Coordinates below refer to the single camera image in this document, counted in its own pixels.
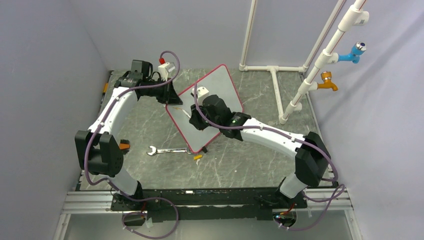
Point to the white pvc pipe frame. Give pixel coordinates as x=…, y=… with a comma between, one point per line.
x=317, y=59

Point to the white marker pen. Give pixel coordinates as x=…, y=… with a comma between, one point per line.
x=186, y=113

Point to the whiteboard with red rim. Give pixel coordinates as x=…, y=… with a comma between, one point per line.
x=224, y=99

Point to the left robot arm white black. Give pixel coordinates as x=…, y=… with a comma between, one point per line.
x=99, y=153

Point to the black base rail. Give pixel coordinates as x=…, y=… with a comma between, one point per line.
x=260, y=203

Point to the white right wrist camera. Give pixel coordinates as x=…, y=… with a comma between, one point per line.
x=201, y=93

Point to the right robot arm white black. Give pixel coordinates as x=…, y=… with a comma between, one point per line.
x=310, y=155

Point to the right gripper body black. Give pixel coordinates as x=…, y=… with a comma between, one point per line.
x=201, y=123

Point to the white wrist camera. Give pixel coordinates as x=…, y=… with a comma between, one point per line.
x=201, y=93
x=165, y=69

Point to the orange tap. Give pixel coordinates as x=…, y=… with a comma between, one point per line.
x=326, y=77

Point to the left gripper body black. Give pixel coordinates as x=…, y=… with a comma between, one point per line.
x=159, y=91

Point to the yellow marker cap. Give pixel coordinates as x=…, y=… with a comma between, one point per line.
x=197, y=157

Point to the black orange eraser block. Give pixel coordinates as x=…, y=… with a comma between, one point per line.
x=124, y=145

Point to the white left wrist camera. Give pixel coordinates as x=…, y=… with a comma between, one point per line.
x=165, y=69

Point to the silver combination wrench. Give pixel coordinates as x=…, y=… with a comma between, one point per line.
x=154, y=150

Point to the blue tap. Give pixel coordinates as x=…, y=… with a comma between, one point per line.
x=354, y=56

